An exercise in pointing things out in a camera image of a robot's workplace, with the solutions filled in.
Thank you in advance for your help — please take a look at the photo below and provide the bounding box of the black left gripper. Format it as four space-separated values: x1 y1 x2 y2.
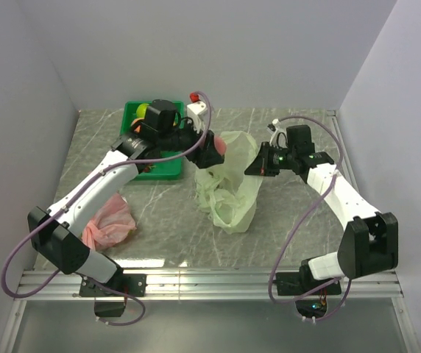
160 116 224 168

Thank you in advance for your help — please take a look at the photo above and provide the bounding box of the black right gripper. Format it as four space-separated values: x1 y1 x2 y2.
244 142 297 177

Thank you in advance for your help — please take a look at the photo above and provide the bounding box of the pink fake peach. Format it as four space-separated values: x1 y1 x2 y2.
214 136 227 156

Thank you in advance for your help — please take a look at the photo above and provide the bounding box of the light green plastic bag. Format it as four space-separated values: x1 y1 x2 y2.
194 131 263 235

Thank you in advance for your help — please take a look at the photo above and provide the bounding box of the orange fake peach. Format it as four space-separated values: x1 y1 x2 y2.
131 118 144 130

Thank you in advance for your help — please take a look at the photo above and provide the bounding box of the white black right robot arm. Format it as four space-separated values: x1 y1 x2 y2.
245 142 398 294

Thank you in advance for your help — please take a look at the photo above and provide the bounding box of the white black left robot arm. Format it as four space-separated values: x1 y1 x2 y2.
28 124 227 296

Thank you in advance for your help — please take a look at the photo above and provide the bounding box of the green fake apple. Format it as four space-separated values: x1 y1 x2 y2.
135 103 149 118

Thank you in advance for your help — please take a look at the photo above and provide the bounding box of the pink plastic bag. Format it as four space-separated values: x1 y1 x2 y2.
81 193 137 252

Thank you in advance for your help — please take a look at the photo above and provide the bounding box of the green plastic fruit tray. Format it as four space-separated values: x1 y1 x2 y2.
120 101 183 181

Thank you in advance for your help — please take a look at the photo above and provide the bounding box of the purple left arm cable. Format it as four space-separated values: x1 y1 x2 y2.
0 90 213 326

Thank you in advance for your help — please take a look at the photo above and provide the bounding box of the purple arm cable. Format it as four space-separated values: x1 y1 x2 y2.
0 90 213 326
268 115 353 324

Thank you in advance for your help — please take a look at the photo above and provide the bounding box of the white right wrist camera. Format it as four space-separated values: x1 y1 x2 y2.
267 118 287 148

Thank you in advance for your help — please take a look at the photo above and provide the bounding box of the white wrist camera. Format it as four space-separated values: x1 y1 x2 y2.
267 118 287 148
186 92 208 132

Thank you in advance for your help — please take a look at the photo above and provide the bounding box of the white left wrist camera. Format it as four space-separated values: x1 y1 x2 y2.
186 92 208 132

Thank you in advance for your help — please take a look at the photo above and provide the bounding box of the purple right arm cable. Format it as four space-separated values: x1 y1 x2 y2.
268 115 353 324

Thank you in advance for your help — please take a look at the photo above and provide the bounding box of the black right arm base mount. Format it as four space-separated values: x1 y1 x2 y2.
272 268 342 321

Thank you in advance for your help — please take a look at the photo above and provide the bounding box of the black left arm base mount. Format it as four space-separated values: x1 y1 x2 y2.
79 274 147 321

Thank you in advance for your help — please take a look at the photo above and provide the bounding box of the aluminium table edge rail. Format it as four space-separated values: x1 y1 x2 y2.
17 268 403 301

